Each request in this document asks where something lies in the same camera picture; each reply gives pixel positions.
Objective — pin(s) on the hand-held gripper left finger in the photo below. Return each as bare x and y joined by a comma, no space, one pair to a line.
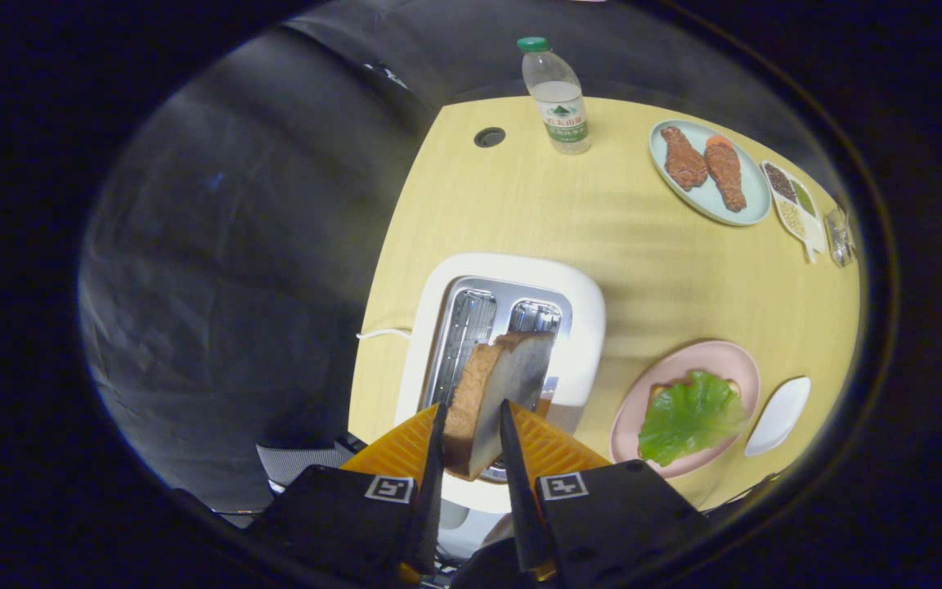
340,523

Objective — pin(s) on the white oval plate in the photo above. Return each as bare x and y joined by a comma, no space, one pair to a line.
778,417

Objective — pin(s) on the white bread slice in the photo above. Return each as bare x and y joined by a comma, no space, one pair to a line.
655,393

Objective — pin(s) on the pink plate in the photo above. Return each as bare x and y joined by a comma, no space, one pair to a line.
630,417

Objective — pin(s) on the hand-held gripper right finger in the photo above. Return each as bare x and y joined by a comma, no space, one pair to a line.
618,515

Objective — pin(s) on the white divided grain tray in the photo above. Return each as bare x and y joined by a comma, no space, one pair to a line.
794,209

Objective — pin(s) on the clear water bottle green cap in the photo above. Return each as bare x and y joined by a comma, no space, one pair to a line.
557,106

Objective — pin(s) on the white toaster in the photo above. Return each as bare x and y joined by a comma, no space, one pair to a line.
581,327

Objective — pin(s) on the brown meat piece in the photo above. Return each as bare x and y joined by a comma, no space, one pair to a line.
726,176
684,159

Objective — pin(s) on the brown crust toast slice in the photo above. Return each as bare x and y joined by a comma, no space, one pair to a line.
491,393

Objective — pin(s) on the pale green plate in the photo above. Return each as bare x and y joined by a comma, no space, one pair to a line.
716,209

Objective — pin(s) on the green lettuce leaf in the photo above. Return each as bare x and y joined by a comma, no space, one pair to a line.
692,417

